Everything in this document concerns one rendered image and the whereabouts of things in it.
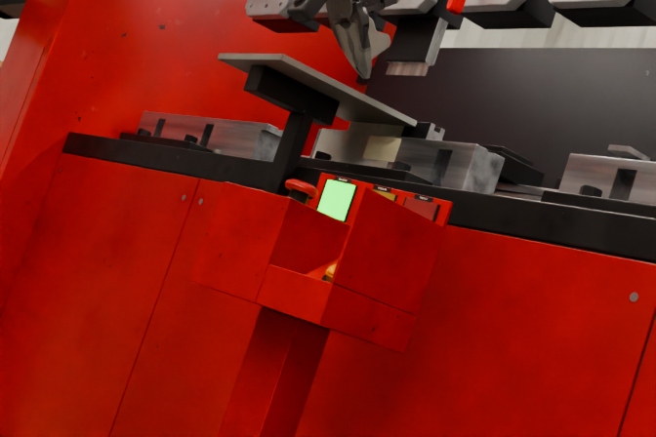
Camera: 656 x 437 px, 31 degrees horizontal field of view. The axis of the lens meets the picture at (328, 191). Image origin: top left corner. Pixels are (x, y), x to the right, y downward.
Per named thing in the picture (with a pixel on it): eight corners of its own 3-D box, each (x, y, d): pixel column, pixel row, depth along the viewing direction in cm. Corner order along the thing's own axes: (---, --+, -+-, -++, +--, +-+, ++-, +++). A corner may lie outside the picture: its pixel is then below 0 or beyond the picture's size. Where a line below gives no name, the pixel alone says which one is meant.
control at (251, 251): (188, 281, 132) (240, 131, 134) (276, 310, 144) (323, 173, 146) (318, 325, 119) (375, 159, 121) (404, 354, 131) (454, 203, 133)
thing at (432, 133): (347, 133, 192) (352, 116, 192) (360, 139, 194) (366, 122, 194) (425, 141, 176) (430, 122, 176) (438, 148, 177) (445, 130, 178)
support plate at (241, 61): (216, 59, 178) (219, 53, 178) (346, 121, 193) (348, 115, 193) (280, 59, 163) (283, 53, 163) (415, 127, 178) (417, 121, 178)
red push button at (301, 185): (269, 203, 135) (280, 174, 136) (291, 213, 138) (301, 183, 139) (295, 210, 133) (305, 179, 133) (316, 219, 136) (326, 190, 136)
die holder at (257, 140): (128, 152, 249) (143, 110, 250) (151, 162, 252) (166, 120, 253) (250, 173, 208) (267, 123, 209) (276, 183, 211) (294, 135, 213)
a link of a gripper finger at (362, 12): (376, 46, 174) (362, -12, 172) (368, 49, 174) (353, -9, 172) (359, 47, 179) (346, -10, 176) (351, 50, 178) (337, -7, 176)
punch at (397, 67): (381, 72, 191) (399, 18, 192) (389, 77, 192) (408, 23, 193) (420, 73, 183) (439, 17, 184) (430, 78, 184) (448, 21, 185)
